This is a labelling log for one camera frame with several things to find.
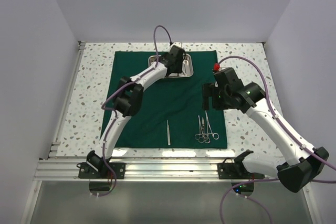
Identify stainless steel tray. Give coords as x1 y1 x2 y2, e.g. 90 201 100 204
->
159 54 194 79

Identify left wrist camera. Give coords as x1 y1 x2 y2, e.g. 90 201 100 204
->
170 42 183 49

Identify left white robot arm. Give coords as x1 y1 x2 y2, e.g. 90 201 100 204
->
87 44 186 178

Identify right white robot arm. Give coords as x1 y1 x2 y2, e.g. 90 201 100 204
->
202 65 329 193

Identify steel scalpel handle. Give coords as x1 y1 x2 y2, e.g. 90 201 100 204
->
166 120 171 146

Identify long steel hemostat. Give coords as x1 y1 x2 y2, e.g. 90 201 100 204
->
205 111 219 140

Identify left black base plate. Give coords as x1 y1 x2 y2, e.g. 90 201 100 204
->
76 162 126 179

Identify steel surgical scissors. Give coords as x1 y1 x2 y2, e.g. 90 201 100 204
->
201 118 211 144

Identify green surgical cloth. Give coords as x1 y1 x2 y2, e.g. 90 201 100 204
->
116 51 228 149

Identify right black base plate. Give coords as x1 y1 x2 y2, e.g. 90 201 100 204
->
217 158 265 180

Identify aluminium rail frame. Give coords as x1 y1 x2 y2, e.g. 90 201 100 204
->
19 40 320 224

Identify small steel hemostat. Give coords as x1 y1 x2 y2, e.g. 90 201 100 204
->
194 116 207 143

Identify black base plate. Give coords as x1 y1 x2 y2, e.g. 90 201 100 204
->
76 162 126 179
217 158 265 180

